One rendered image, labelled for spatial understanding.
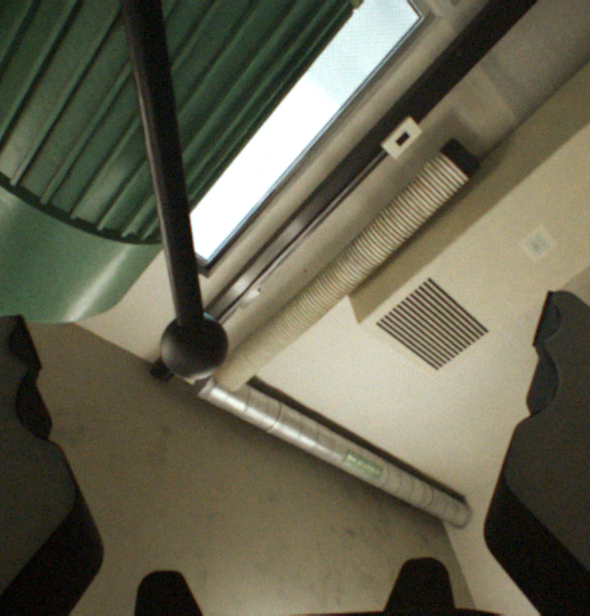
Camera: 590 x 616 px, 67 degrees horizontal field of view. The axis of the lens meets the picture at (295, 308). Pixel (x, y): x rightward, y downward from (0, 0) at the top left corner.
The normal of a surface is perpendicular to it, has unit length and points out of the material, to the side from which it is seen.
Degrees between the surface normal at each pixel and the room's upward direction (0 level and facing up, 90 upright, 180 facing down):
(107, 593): 180
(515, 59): 90
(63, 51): 90
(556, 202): 90
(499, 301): 90
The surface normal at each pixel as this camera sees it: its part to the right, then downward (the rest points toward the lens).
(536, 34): 0.11, 0.57
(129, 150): 0.36, 0.71
